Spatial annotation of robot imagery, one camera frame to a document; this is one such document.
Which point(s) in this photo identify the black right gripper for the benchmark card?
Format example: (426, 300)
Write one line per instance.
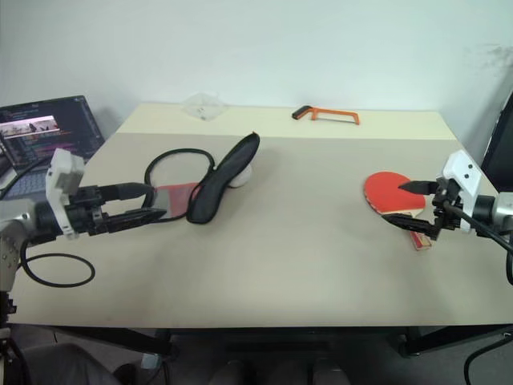
(447, 208)

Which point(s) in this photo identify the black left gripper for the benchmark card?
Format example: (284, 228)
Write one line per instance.
(86, 208)

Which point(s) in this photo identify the red table tennis paddle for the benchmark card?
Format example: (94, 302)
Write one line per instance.
(384, 192)

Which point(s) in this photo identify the red black mesh bag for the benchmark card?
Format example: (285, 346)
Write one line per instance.
(224, 176)

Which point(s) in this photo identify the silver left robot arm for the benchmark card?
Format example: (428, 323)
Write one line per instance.
(16, 224)

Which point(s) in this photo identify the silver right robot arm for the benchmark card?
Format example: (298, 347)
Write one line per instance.
(499, 210)

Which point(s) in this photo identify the white round object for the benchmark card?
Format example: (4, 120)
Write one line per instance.
(242, 178)

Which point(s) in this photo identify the open grey laptop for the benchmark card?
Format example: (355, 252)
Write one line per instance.
(48, 124)

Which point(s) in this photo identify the clear plastic container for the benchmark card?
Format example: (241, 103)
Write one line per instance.
(204, 106)

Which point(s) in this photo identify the orange hacksaw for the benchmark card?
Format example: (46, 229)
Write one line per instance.
(332, 114)

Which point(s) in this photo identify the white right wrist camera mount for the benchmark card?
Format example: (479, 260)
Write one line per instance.
(465, 172)

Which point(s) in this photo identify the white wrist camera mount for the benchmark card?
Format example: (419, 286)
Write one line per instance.
(64, 168)
(465, 172)

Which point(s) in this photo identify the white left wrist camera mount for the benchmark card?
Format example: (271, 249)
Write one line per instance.
(64, 168)

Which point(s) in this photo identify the black table frame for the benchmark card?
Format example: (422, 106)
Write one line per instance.
(128, 339)

